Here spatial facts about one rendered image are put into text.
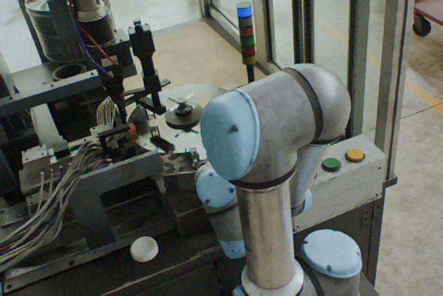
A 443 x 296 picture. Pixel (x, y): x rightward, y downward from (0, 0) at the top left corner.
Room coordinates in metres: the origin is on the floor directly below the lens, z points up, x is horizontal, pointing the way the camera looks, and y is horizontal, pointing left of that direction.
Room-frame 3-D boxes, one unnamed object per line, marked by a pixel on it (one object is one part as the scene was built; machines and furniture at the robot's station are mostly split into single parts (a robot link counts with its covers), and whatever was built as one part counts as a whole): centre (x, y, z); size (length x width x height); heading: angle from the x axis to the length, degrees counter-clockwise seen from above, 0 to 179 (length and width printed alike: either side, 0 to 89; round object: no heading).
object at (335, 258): (0.64, -0.17, 0.91); 0.13 x 0.12 x 0.14; 114
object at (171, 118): (1.21, 0.09, 0.96); 0.11 x 0.11 x 0.03
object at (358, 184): (0.97, -0.26, 0.82); 0.28 x 0.11 x 0.15; 107
